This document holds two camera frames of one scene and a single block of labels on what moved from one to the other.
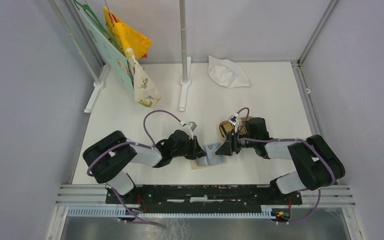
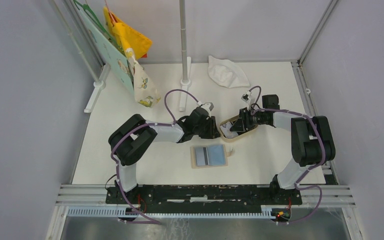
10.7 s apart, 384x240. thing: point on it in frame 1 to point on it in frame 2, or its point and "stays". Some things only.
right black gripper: x=229 y=146 to x=241 y=125
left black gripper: x=196 y=151 to x=213 y=132
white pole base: x=185 y=85 stays
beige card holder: x=210 y=158 stays
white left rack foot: x=99 y=85 stays
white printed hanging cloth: x=145 y=92 stays
